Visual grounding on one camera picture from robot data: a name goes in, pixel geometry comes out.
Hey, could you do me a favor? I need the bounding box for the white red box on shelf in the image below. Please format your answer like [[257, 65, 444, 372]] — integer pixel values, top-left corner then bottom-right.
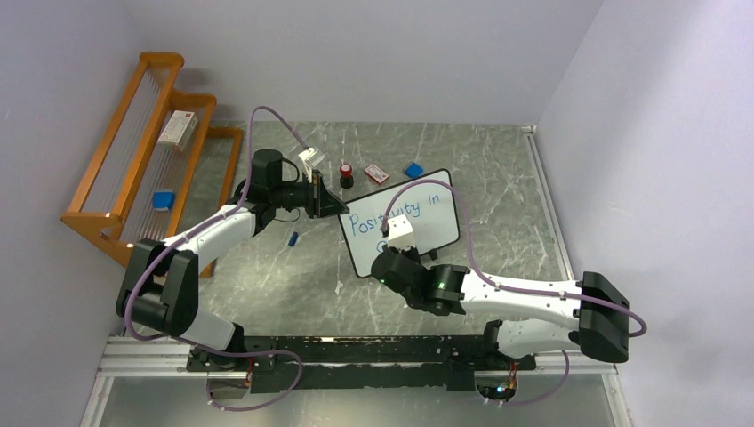
[[156, 110, 197, 151]]

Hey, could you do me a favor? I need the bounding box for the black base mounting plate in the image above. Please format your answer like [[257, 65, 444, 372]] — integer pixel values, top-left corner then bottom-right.
[[187, 335, 536, 394]]

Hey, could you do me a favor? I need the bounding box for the red white small box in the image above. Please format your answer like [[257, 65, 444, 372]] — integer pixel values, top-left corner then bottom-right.
[[365, 164, 389, 185]]

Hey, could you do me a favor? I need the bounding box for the aluminium frame rail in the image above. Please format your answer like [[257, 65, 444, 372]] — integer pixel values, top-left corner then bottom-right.
[[81, 336, 633, 426]]

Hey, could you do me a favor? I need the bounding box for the orange wooden shelf rack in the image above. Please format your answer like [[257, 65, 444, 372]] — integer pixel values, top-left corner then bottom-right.
[[61, 52, 243, 266]]

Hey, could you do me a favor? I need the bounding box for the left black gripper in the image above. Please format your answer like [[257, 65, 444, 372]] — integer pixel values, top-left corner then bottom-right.
[[270, 170, 348, 220]]

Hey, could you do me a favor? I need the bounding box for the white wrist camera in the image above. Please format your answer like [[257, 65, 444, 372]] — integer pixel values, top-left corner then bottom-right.
[[298, 147, 325, 176], [384, 214, 417, 251]]

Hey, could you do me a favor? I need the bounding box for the red black stamp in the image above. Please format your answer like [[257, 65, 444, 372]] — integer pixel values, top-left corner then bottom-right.
[[339, 163, 354, 189]]

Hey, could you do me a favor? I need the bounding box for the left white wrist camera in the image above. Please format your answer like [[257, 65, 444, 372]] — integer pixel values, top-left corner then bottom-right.
[[298, 147, 325, 176]]

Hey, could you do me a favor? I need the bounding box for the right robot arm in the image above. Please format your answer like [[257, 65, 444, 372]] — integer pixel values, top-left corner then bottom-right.
[[371, 247, 630, 368]]

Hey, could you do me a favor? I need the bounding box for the blue object on shelf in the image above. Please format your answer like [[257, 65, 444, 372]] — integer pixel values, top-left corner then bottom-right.
[[151, 189, 176, 212]]

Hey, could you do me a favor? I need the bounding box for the blue eraser block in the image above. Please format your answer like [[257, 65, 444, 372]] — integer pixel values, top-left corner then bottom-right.
[[404, 162, 423, 179]]

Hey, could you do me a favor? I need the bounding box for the white whiteboard black frame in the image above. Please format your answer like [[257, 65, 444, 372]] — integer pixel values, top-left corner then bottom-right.
[[338, 183, 460, 278]]

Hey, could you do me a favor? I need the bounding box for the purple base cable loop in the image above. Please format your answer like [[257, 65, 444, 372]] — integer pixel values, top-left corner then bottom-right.
[[205, 347, 305, 413]]

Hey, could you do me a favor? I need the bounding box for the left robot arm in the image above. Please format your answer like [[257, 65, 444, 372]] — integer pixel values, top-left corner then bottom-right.
[[116, 148, 349, 370]]

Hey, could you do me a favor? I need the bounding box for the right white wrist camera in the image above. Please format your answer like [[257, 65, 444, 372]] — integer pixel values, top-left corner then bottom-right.
[[384, 214, 417, 251]]

